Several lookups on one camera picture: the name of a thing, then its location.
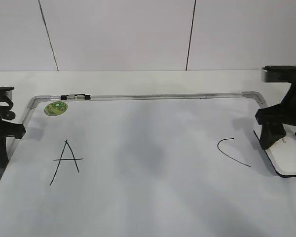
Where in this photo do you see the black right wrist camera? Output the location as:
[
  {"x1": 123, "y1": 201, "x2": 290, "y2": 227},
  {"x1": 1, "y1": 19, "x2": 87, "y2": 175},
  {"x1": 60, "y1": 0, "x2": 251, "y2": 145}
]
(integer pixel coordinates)
[{"x1": 261, "y1": 65, "x2": 296, "y2": 83}]

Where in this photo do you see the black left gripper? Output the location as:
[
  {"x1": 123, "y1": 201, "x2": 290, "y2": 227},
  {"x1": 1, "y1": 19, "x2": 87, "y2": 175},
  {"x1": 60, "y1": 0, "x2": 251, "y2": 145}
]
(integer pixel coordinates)
[{"x1": 0, "y1": 98, "x2": 26, "y2": 168}]

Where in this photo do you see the white whiteboard eraser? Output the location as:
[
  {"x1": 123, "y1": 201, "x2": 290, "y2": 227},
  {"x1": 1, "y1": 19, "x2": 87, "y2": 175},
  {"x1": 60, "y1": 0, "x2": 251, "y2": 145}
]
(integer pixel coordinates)
[{"x1": 264, "y1": 124, "x2": 296, "y2": 177}]

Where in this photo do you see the white whiteboard with grey frame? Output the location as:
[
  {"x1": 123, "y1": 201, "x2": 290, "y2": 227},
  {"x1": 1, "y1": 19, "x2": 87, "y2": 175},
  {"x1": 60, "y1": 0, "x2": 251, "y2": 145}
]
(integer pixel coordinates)
[{"x1": 0, "y1": 92, "x2": 296, "y2": 237}]

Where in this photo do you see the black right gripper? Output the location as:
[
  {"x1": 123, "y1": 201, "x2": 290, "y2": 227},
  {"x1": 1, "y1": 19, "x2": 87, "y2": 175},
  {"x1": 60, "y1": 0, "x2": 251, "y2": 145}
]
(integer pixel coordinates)
[{"x1": 255, "y1": 81, "x2": 296, "y2": 150}]

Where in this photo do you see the black silver hanging clip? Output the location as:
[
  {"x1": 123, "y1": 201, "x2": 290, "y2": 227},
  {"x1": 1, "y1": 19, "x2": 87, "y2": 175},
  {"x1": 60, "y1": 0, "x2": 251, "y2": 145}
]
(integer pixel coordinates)
[{"x1": 60, "y1": 94, "x2": 91, "y2": 101}]

